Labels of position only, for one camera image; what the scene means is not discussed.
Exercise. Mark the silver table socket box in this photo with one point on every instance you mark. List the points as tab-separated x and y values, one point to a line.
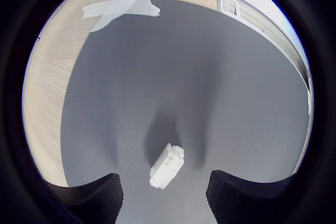
227	1

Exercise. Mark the dark grey mat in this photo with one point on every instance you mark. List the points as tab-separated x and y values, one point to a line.
183	90

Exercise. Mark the small white plastic terminal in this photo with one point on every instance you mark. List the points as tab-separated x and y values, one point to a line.
167	165

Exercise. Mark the silver socket box flap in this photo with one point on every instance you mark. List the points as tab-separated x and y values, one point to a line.
267	30

